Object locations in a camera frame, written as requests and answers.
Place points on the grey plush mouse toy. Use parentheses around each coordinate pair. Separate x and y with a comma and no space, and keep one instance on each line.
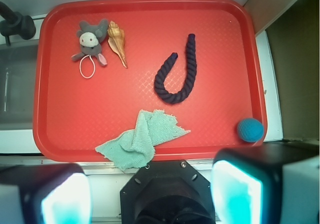
(90,38)

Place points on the golden spiral sea shell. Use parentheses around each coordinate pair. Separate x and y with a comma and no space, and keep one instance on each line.
(116,41)

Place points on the red plastic tray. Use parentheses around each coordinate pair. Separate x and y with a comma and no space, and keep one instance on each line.
(195,59)

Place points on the stainless steel sink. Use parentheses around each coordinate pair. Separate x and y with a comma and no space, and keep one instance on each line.
(17,78)

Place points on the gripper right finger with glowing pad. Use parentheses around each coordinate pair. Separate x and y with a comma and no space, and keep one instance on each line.
(277,182)

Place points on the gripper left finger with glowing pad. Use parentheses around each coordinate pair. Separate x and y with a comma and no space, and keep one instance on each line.
(54,193)

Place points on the blue textured ball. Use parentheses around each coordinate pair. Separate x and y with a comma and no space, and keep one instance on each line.
(250,130)

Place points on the mint green cloth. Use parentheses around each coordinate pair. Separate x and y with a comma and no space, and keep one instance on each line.
(135,148)

